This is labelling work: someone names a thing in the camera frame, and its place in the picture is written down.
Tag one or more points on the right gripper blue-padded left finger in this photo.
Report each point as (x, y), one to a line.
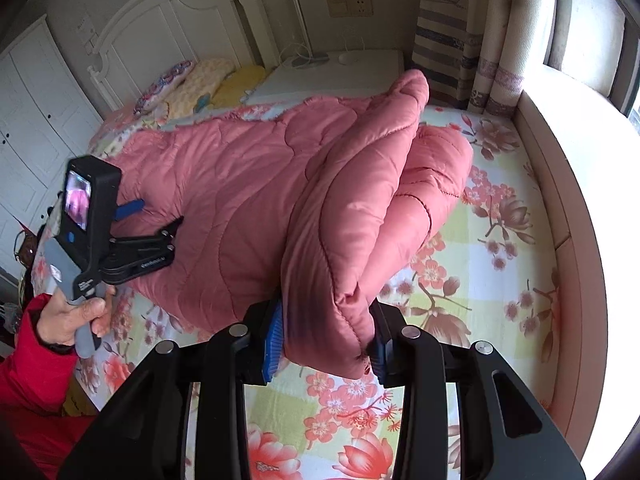
(141, 432)

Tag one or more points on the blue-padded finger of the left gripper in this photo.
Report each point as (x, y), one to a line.
(126, 210)

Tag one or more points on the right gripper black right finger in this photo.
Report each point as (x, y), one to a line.
(504, 431)

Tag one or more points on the pink quilted puffer coat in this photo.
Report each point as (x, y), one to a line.
(319, 206)

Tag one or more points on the red-sleeved left forearm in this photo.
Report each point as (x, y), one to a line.
(30, 354)

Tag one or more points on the person's left hand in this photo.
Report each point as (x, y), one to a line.
(59, 320)

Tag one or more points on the white wardrobe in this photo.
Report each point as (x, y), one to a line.
(45, 119)

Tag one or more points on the colourful crochet pillow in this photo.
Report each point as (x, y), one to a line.
(159, 89)

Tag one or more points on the yellow pillow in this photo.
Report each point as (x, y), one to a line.
(238, 86)

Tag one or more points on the red puffer jacket torso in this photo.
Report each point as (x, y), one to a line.
(45, 440)

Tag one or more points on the white wooden headboard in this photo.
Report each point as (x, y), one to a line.
(146, 37)

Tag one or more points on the white bedside table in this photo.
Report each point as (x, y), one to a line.
(351, 74)

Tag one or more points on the cream bay window ledge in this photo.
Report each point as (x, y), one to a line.
(586, 156)

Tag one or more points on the patterned beige curtain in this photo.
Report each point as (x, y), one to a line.
(476, 54)

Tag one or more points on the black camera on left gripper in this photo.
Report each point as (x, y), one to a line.
(90, 191)

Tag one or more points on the wall power socket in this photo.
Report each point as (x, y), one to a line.
(350, 8)

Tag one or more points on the window with dark frame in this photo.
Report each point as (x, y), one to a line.
(596, 42)

